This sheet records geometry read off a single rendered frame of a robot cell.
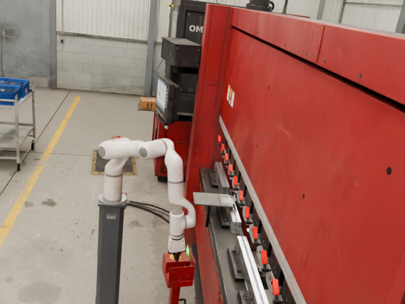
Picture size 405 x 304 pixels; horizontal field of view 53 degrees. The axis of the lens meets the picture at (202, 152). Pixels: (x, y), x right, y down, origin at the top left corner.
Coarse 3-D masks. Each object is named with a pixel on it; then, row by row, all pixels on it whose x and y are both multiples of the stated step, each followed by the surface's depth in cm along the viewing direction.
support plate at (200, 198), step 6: (198, 192) 300; (198, 198) 291; (204, 198) 292; (210, 198) 293; (216, 198) 294; (198, 204) 284; (204, 204) 284; (210, 204) 285; (216, 204) 286; (222, 204) 287; (228, 204) 288
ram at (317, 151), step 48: (240, 48) 290; (240, 96) 276; (288, 96) 176; (336, 96) 129; (384, 96) 112; (240, 144) 263; (288, 144) 171; (336, 144) 126; (384, 144) 100; (288, 192) 166; (336, 192) 124; (384, 192) 99; (288, 240) 162; (336, 240) 121; (384, 240) 97; (336, 288) 119; (384, 288) 95
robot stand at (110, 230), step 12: (120, 204) 269; (108, 216) 271; (120, 216) 273; (108, 228) 275; (120, 228) 277; (108, 240) 278; (120, 240) 281; (108, 252) 281; (120, 252) 285; (108, 264) 285; (120, 264) 289; (96, 276) 291; (108, 276) 289; (96, 288) 294; (108, 288) 292; (96, 300) 297; (108, 300) 296
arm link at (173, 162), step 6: (168, 144) 238; (168, 150) 231; (174, 150) 232; (168, 156) 228; (174, 156) 227; (168, 162) 227; (174, 162) 226; (180, 162) 227; (168, 168) 228; (174, 168) 226; (180, 168) 227; (168, 174) 229; (174, 174) 227; (180, 174) 228; (168, 180) 230; (174, 180) 228; (180, 180) 229
